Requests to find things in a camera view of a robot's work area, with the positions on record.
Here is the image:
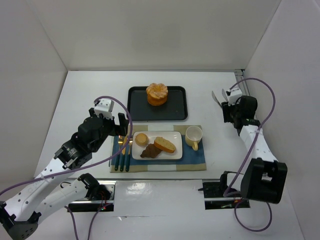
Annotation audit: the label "small round bun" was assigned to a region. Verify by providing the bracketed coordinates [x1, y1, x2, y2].
[135, 133, 149, 147]

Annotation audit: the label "metal serving tongs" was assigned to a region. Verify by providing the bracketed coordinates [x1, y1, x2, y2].
[211, 89, 228, 107]

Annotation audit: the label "brown chocolate croissant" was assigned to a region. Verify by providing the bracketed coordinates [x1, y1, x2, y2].
[140, 143, 162, 159]

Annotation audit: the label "tan bread slice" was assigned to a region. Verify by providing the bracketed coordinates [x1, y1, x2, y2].
[153, 136, 176, 154]

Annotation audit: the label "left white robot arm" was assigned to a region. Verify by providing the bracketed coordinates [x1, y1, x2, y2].
[0, 107, 133, 240]

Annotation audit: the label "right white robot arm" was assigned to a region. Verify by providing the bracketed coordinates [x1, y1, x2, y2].
[221, 93, 288, 204]

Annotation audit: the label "stacked bread slices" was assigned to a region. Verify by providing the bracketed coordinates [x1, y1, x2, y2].
[146, 83, 168, 106]

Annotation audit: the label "blue beige placemat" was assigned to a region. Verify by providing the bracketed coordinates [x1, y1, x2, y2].
[123, 125, 207, 173]

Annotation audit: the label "yellow ceramic mug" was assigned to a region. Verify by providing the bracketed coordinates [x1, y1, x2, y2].
[185, 125, 203, 151]

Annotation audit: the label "black baking tray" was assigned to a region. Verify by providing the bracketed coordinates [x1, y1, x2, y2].
[127, 86, 188, 122]

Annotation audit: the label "white rectangular plate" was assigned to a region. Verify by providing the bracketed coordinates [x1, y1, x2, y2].
[131, 131, 183, 161]

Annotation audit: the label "gold spoon green handle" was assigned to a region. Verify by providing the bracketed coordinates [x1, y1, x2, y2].
[125, 138, 133, 172]

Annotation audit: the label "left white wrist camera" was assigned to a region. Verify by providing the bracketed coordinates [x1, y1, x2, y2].
[93, 98, 114, 120]

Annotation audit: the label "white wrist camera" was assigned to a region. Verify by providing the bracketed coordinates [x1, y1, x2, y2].
[225, 87, 243, 106]
[93, 98, 114, 120]

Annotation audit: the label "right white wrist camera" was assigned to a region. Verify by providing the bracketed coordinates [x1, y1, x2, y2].
[225, 87, 243, 106]

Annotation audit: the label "gold knife green handle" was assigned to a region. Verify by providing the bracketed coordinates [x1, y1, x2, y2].
[120, 146, 126, 172]

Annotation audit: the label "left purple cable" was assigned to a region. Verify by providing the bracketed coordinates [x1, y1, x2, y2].
[0, 95, 133, 240]

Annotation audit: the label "purple cable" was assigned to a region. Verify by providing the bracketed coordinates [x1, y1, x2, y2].
[0, 95, 133, 240]
[223, 77, 277, 232]

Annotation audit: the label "aluminium frame rail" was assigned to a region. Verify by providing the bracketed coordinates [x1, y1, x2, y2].
[234, 69, 250, 96]

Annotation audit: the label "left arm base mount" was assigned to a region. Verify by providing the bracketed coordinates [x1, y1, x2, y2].
[68, 180, 116, 213]

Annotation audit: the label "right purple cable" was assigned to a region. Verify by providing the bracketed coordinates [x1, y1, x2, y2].
[223, 77, 277, 232]

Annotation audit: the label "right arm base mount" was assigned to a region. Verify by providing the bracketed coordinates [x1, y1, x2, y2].
[198, 181, 250, 210]

